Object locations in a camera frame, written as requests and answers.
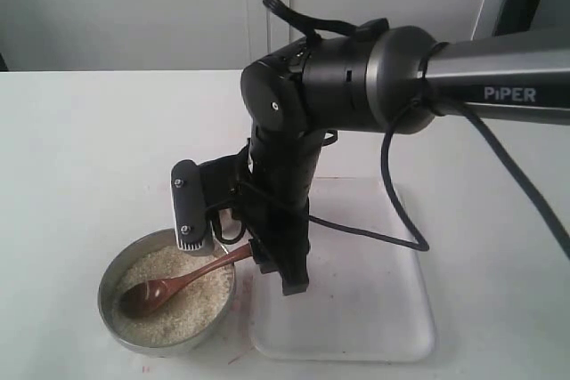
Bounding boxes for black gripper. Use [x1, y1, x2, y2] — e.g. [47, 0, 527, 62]
[199, 125, 337, 295]

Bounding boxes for brown wooden spoon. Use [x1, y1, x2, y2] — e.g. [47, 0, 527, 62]
[118, 244, 252, 319]

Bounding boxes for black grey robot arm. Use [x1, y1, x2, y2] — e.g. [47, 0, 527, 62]
[173, 27, 569, 295]

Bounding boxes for small steel cup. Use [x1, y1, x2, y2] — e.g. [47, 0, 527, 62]
[211, 208, 245, 245]

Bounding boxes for steel bowl of rice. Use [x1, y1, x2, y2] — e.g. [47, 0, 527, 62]
[98, 229, 236, 357]

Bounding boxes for white plastic tray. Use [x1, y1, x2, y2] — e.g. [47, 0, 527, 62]
[248, 174, 436, 362]

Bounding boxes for white cabinet doors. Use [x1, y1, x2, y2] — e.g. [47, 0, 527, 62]
[1, 0, 504, 71]

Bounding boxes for black cable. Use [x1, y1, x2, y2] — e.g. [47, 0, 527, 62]
[208, 0, 570, 261]

